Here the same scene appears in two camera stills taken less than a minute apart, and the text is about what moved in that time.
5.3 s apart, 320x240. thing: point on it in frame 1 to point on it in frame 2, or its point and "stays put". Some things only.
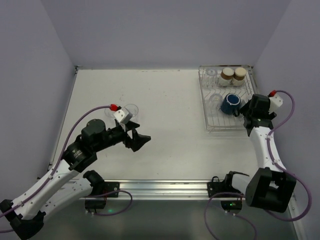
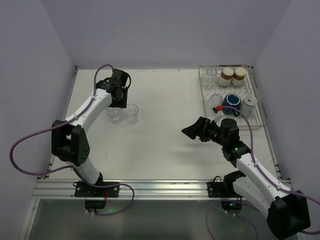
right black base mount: (231, 199) stays put
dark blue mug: (230, 104) stays put
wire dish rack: (225, 89) stays put
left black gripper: (129, 136) to (122, 99)
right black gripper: (246, 113) to (203, 129)
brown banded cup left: (226, 76) stays put
